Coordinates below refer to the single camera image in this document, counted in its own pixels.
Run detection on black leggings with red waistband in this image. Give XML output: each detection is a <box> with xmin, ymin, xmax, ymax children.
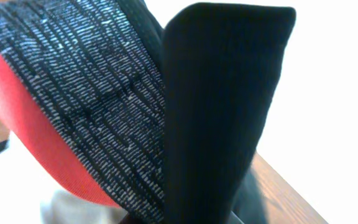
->
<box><xmin>0</xmin><ymin>0</ymin><xmax>296</xmax><ymax>223</ymax></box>

